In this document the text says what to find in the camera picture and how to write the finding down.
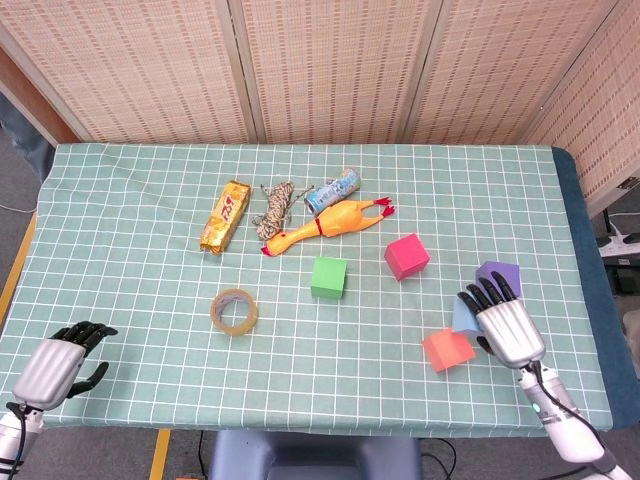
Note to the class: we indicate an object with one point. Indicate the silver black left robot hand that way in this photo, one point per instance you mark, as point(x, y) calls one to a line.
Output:
point(47, 367)

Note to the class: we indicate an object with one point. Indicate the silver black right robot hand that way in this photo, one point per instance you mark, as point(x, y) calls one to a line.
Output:
point(510, 335)

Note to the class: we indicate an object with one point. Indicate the light blue foam cube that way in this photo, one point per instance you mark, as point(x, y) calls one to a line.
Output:
point(462, 322)

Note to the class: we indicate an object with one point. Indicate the purple foam cube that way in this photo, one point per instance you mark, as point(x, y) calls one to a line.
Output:
point(512, 271)

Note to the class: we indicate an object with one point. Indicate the orange foam cube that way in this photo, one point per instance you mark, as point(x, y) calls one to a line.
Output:
point(447, 350)

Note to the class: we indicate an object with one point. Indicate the pink-red foam cube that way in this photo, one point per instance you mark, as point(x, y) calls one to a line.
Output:
point(407, 255)

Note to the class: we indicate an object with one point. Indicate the green foam cube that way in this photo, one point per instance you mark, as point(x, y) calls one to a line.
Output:
point(328, 277)

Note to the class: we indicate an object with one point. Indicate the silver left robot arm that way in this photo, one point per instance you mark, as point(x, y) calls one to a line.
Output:
point(10, 437)

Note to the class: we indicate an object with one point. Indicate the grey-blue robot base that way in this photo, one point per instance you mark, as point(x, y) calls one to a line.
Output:
point(310, 457)

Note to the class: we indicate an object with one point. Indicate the dark blue table pad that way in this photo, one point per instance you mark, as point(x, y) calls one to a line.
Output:
point(585, 240)

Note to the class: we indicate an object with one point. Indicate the black floor equipment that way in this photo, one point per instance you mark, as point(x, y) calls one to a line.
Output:
point(620, 272)

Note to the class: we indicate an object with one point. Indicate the green white checked tablecloth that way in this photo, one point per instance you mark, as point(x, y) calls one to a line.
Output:
point(125, 250)

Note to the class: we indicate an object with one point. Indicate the white power strip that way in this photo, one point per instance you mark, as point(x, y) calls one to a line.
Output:
point(620, 245)

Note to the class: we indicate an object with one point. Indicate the clear brownish packing tape roll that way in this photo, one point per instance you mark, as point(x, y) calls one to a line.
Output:
point(247, 325)

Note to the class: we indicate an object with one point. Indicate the yellow rubber chicken toy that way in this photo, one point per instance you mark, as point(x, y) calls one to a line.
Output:
point(340, 217)

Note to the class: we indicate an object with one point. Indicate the light blue drink can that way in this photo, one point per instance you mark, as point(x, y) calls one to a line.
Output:
point(332, 192)

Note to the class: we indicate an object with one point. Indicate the bystander person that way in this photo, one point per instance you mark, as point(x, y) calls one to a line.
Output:
point(25, 140)

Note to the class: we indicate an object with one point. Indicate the gold foil snack package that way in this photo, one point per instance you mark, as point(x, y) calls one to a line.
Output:
point(225, 217)

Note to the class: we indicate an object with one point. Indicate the bamboo folding screen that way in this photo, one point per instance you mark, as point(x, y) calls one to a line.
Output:
point(325, 65)

